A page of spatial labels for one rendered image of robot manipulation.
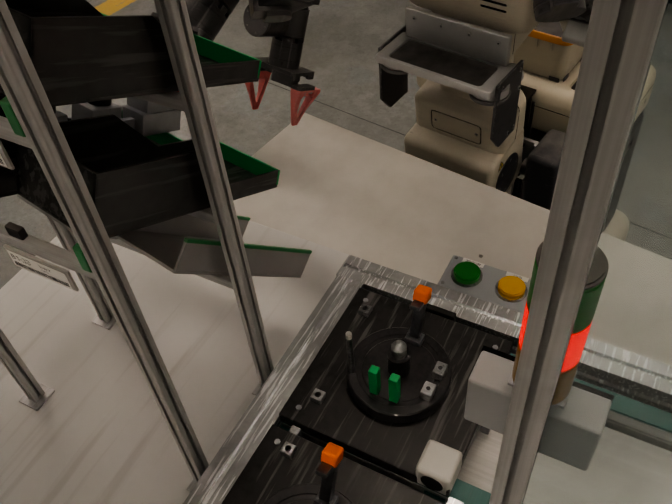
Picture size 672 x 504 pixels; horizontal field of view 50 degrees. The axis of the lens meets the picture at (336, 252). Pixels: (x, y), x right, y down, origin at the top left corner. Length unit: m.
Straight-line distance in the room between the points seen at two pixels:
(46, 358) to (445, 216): 0.73
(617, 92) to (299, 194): 1.06
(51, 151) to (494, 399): 0.43
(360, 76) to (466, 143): 1.72
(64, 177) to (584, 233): 0.39
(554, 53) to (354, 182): 0.60
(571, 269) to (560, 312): 0.04
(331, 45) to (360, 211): 2.20
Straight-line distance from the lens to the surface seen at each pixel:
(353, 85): 3.20
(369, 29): 3.59
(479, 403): 0.69
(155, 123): 0.98
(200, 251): 0.87
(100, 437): 1.15
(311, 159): 1.47
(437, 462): 0.90
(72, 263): 0.72
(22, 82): 0.56
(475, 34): 1.40
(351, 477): 0.91
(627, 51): 0.37
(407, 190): 1.39
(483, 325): 1.05
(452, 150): 1.57
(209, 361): 1.17
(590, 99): 0.39
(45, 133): 0.59
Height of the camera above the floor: 1.80
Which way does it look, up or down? 47 degrees down
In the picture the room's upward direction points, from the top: 6 degrees counter-clockwise
